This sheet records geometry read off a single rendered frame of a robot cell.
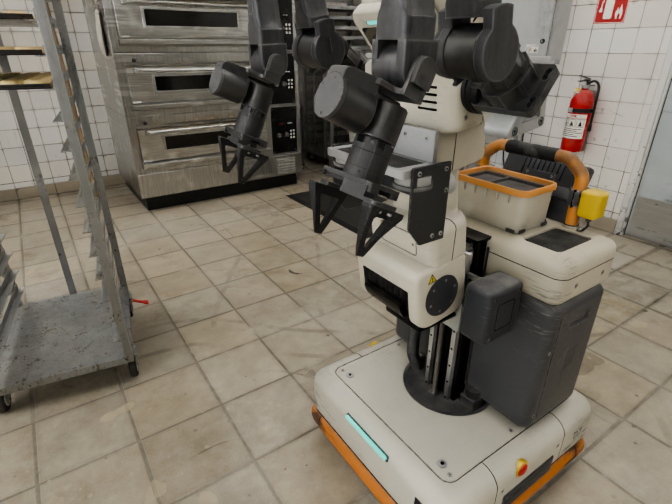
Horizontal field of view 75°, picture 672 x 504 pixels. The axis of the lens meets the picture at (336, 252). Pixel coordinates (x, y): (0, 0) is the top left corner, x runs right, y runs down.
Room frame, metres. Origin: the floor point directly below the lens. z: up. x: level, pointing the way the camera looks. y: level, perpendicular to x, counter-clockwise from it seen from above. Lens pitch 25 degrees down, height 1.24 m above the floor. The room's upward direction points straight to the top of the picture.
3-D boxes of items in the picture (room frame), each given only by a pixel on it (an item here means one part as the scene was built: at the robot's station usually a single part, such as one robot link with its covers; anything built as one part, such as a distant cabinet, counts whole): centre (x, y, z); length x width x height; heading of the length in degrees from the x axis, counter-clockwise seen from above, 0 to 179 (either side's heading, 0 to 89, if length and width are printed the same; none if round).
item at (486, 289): (0.93, -0.25, 0.68); 0.28 x 0.27 x 0.25; 34
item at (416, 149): (0.91, -0.11, 0.99); 0.28 x 0.16 x 0.22; 34
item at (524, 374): (1.12, -0.43, 0.59); 0.55 x 0.34 x 0.83; 34
